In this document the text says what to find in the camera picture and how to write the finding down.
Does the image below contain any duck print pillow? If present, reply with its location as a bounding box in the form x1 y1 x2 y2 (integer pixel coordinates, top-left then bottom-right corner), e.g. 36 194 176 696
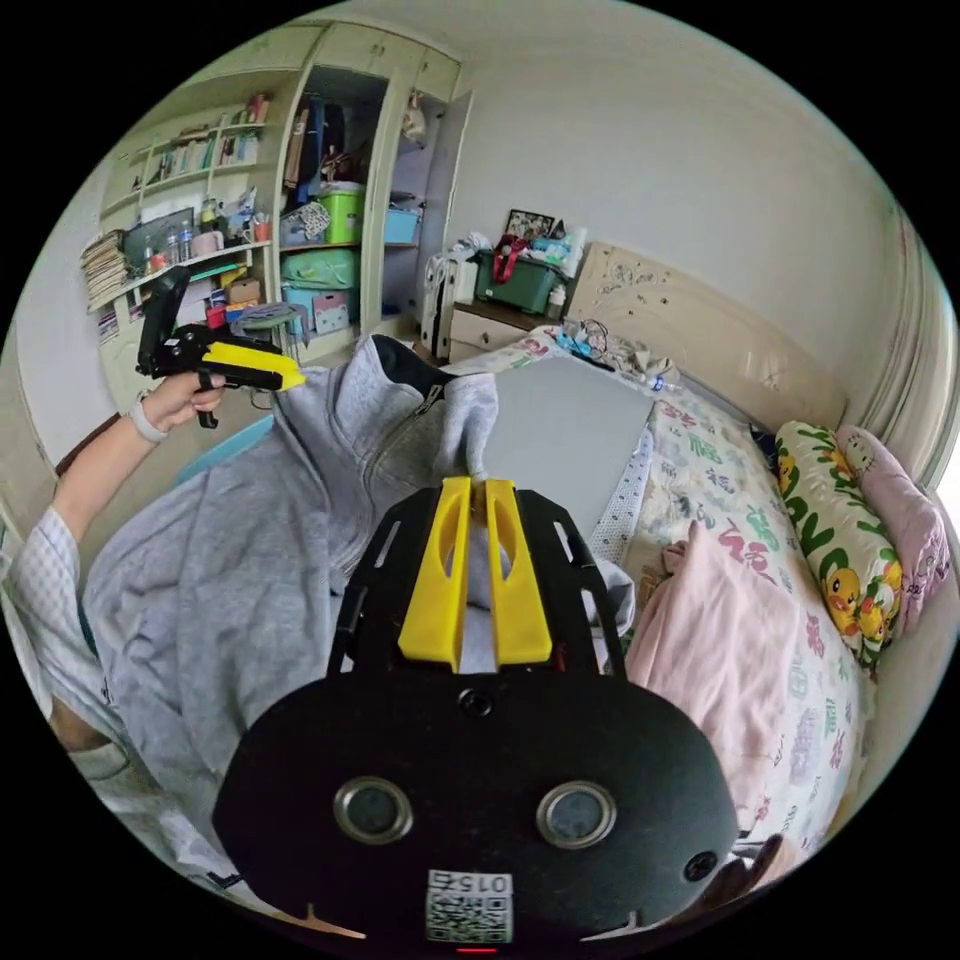
773 419 906 670

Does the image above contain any crumpled light cloth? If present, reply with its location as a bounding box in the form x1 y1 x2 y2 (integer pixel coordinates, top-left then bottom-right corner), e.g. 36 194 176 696
558 317 680 385

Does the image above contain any person's left forearm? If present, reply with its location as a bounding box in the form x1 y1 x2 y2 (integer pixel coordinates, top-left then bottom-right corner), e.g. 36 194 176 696
50 391 171 543

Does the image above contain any pink garment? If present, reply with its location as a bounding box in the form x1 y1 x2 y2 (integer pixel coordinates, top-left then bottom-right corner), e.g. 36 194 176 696
624 519 805 835

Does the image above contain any flat gray board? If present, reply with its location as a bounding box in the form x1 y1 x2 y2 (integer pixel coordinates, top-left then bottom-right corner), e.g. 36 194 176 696
488 358 656 543

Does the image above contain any person's left hand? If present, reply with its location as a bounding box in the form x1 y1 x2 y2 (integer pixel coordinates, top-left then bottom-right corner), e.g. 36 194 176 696
139 370 226 438

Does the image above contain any person's right hand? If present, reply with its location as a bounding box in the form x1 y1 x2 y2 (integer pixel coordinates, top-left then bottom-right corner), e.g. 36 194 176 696
701 830 786 905

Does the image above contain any pink pillow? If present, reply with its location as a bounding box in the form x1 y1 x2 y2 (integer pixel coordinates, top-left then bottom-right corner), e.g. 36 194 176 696
835 425 952 640

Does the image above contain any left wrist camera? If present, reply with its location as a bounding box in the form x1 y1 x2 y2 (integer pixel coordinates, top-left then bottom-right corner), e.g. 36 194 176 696
139 265 193 355

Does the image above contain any curtain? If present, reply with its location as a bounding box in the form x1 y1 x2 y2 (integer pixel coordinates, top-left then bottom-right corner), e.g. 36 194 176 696
845 200 960 490

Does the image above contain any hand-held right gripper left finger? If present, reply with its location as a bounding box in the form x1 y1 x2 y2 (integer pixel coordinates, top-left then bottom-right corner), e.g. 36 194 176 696
398 476 474 674

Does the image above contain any bed with printed sheet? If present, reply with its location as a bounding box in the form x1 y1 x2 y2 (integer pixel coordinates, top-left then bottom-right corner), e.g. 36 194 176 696
176 239 892 894

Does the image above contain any nightstand with green basket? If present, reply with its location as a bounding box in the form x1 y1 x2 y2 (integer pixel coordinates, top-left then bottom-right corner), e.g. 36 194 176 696
448 208 591 366

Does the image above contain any open cupboard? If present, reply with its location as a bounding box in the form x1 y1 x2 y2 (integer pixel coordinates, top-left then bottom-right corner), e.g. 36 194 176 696
272 22 475 363

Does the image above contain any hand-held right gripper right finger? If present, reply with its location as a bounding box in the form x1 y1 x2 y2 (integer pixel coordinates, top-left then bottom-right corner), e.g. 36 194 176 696
485 479 555 667

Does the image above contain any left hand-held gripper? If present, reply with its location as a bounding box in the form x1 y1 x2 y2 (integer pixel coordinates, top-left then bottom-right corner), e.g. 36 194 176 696
135 323 308 431

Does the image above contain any gray long sleeve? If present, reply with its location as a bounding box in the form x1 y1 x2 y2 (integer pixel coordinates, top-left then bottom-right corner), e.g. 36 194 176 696
82 333 639 853

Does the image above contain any wall shelf with books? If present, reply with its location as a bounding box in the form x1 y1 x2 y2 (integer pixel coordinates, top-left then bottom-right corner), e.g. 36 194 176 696
77 68 303 354

